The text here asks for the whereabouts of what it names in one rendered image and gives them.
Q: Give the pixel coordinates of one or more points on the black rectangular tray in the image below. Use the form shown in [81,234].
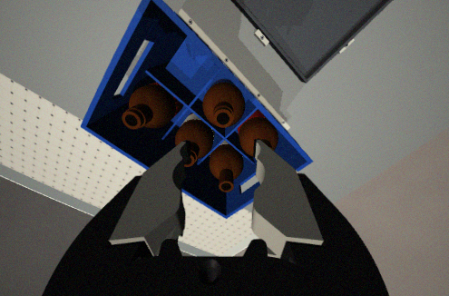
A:
[311,32]

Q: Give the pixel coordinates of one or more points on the brown glass bottle with white label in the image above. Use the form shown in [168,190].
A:
[226,164]

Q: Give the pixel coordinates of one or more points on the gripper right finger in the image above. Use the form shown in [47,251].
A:
[301,225]

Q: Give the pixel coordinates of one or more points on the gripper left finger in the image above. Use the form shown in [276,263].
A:
[131,226]

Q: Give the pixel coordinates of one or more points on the dark blue crate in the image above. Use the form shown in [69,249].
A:
[182,67]

